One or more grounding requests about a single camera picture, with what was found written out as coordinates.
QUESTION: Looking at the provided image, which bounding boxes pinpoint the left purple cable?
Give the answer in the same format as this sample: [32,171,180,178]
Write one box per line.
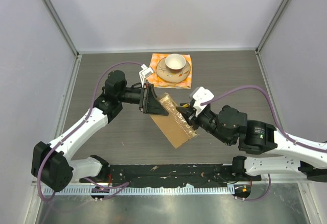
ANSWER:
[37,61,148,202]

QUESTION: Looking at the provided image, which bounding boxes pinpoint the orange checkered cloth napkin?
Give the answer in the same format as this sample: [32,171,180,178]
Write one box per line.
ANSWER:
[148,53,193,89]

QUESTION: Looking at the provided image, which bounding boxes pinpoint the purple cable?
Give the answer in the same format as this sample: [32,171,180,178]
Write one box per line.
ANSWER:
[37,61,148,202]
[201,85,327,201]

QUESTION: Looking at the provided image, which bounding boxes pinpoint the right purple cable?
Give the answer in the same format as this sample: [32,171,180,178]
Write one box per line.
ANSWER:
[201,85,327,201]

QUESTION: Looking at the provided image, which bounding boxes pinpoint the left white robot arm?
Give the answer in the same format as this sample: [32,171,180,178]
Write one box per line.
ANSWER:
[32,67,168,192]

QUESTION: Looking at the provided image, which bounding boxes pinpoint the white ceramic tea cup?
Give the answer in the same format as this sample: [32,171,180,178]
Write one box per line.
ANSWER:
[165,54,186,70]

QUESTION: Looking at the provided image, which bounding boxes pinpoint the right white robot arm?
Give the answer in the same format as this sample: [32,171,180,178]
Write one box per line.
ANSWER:
[177,104,326,183]

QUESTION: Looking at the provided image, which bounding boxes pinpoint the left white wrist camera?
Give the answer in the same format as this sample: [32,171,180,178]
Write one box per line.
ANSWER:
[139,64,154,85]

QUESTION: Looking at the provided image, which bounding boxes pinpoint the yellow utility knife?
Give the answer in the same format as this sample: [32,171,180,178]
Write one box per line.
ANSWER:
[180,103,190,108]

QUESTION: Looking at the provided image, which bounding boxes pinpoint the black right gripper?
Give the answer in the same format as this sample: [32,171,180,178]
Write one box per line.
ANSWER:
[177,103,233,146]

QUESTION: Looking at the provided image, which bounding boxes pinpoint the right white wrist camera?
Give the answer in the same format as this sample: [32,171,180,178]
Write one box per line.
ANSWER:
[190,87,214,117]

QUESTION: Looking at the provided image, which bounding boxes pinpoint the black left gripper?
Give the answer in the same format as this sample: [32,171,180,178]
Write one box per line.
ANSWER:
[116,82,168,114]

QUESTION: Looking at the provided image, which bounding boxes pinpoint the brown cardboard express box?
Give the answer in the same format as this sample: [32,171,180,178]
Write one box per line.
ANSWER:
[151,93,198,148]

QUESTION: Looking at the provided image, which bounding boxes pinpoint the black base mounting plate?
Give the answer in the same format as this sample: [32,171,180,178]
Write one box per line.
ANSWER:
[90,164,262,188]

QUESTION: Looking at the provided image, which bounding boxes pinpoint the beige floral saucer plate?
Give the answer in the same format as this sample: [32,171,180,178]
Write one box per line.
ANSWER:
[155,57,192,83]

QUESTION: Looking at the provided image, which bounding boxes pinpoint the slotted grey cable duct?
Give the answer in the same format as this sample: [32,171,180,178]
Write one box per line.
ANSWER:
[56,184,235,196]

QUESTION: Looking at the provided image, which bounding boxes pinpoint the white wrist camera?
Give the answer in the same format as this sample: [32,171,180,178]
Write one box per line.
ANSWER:
[190,87,214,117]
[139,64,154,85]

